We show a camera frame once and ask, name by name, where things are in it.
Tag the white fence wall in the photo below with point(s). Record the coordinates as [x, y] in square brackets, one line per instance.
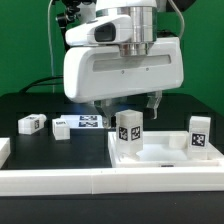
[111, 180]
[4, 150]

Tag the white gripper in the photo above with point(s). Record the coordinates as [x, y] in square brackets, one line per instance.
[96, 70]

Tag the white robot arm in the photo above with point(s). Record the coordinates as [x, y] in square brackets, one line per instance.
[144, 20]

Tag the white front fence wall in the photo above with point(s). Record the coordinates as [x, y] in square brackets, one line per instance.
[111, 180]

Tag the white marker base plate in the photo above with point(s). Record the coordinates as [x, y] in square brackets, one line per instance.
[83, 121]

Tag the white left fence wall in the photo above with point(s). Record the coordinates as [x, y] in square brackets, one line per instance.
[4, 150]

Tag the white square tabletop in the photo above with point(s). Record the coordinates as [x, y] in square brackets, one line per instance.
[163, 149]

